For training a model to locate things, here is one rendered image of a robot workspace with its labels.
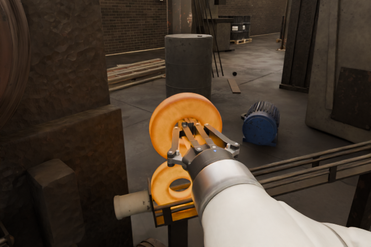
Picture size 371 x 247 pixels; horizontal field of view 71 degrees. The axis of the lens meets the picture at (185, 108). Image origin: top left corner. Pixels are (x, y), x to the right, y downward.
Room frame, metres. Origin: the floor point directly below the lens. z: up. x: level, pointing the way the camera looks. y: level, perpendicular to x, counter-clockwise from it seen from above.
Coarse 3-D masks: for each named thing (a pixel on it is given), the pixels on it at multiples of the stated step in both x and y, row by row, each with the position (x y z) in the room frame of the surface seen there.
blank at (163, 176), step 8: (160, 168) 0.58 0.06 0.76; (168, 168) 0.57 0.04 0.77; (176, 168) 0.57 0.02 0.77; (152, 176) 0.59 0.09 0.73; (160, 176) 0.57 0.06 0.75; (168, 176) 0.57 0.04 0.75; (176, 176) 0.57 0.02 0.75; (184, 176) 0.57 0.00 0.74; (152, 184) 0.56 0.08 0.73; (160, 184) 0.57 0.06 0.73; (168, 184) 0.57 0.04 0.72; (152, 192) 0.56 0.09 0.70; (160, 192) 0.57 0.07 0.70; (168, 192) 0.57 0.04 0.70; (176, 192) 0.60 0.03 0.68; (184, 192) 0.60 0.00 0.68; (160, 200) 0.57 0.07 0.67; (168, 200) 0.57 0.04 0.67; (176, 200) 0.57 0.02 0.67; (192, 208) 0.58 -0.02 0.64
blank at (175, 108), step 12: (180, 96) 0.50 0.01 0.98; (192, 96) 0.50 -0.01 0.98; (156, 108) 0.51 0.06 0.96; (168, 108) 0.49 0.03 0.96; (180, 108) 0.49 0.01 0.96; (192, 108) 0.50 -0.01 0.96; (204, 108) 0.50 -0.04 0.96; (156, 120) 0.48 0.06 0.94; (168, 120) 0.49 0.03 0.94; (204, 120) 0.51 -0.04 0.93; (216, 120) 0.51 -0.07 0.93; (156, 132) 0.48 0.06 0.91; (168, 132) 0.49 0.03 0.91; (156, 144) 0.48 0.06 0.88; (168, 144) 0.49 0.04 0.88; (180, 144) 0.50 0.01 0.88
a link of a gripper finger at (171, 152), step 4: (176, 128) 0.46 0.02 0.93; (176, 132) 0.44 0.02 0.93; (172, 136) 0.43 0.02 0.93; (176, 136) 0.43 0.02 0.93; (172, 140) 0.41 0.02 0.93; (176, 140) 0.41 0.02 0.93; (172, 144) 0.40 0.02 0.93; (176, 144) 0.40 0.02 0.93; (172, 148) 0.39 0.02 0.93; (176, 148) 0.39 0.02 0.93; (168, 152) 0.37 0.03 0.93; (172, 152) 0.39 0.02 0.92; (168, 156) 0.37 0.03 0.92; (172, 156) 0.37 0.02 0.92; (168, 164) 0.37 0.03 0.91; (172, 164) 0.37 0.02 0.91
